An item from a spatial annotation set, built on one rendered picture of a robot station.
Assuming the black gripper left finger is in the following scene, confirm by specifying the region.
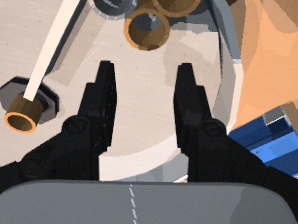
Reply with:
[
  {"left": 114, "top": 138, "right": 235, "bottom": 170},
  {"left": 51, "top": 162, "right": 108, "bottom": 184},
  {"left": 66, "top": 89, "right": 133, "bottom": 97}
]
[{"left": 0, "top": 60, "right": 117, "bottom": 194}]

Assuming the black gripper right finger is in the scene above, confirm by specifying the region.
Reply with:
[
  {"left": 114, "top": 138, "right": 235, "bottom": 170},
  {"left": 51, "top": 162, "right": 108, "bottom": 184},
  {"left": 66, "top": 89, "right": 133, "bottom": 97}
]
[{"left": 173, "top": 63, "right": 298, "bottom": 223}]

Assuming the blue open crate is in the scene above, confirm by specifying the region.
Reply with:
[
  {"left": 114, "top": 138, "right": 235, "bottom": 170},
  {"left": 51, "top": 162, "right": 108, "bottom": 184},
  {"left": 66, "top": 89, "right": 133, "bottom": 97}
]
[{"left": 227, "top": 105, "right": 298, "bottom": 177}]

